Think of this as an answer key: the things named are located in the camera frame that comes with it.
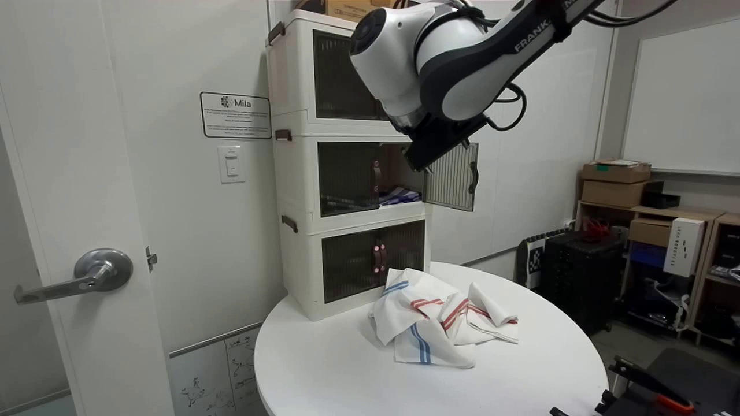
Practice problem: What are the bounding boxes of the wall sign plaque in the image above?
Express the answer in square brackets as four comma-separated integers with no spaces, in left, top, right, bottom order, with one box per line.
[200,92,271,139]

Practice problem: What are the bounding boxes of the black crate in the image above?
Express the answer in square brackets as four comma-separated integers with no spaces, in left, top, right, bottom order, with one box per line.
[537,233,624,335]

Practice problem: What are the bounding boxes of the white room door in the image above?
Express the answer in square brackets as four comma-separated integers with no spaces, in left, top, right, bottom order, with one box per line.
[0,0,174,416]

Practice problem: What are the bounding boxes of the silver door lever handle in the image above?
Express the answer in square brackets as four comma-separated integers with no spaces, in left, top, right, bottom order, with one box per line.
[14,248,135,306]

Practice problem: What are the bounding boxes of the white product box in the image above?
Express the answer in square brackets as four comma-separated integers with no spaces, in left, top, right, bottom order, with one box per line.
[663,217,705,278]

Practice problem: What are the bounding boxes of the cardboard box atop cabinet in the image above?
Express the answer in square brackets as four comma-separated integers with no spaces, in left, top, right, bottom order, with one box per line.
[293,0,396,21]

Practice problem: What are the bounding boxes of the cardboard box on shelf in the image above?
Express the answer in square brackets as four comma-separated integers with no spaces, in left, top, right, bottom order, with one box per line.
[581,163,653,209]

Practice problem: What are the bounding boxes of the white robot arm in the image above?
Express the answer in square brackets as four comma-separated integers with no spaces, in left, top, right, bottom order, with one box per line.
[350,0,603,170]

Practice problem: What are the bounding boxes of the white light switch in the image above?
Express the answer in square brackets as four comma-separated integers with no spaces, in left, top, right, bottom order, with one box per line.
[219,145,246,185]

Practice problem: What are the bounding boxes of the red-handled tool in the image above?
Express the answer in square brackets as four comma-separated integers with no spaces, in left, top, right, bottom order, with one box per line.
[601,358,697,416]

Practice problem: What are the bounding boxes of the whiteboard on wall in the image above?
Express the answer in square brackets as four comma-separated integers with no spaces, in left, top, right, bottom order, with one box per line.
[624,21,740,176]

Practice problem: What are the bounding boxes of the wooden storage shelf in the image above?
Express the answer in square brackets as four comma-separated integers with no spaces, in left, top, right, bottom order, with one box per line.
[577,203,737,347]

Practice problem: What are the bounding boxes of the white red-striped cloth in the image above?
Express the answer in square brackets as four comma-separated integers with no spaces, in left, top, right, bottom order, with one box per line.
[386,268,519,362]

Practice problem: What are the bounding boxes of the white stacked shelf cabinet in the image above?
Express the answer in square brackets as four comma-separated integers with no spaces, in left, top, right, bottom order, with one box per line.
[267,11,478,319]

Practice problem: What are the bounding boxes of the black cable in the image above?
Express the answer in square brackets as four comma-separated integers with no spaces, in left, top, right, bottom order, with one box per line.
[484,81,530,134]

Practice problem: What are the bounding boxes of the blue items inside shelf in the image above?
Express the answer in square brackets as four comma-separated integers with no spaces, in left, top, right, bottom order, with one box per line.
[380,188,422,207]

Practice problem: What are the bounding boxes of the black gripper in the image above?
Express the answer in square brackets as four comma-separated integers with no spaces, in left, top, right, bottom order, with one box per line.
[404,115,488,172]

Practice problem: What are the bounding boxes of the white blue-striped cloth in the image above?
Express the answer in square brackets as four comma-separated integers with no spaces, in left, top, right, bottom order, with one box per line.
[372,278,474,371]

